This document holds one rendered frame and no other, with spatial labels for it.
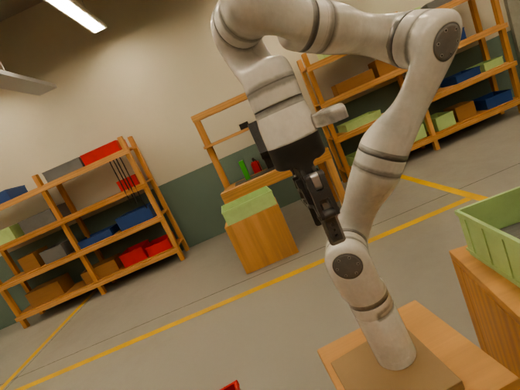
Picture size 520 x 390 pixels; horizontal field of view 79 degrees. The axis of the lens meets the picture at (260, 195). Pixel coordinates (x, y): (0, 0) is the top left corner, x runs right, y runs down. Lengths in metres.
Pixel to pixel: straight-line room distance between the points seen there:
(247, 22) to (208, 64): 5.33
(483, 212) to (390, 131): 0.75
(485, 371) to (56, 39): 6.46
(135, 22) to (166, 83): 1.03
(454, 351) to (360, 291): 0.28
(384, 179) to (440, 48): 0.22
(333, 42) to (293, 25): 0.07
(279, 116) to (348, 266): 0.37
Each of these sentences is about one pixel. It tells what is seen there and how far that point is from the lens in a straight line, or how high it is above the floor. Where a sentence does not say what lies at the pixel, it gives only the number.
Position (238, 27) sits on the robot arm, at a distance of 0.42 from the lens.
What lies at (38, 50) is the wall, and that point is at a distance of 6.65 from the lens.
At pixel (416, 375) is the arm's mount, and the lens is 0.84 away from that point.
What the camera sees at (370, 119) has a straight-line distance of 5.43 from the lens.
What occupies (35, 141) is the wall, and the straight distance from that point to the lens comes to 6.64.
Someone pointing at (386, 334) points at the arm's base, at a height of 0.97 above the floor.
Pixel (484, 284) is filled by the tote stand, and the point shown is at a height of 0.79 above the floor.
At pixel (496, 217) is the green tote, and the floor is 0.89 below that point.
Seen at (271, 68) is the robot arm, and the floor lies 1.53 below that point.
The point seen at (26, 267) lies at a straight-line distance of 6.62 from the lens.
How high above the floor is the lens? 1.47
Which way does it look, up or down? 11 degrees down
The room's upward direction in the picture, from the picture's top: 24 degrees counter-clockwise
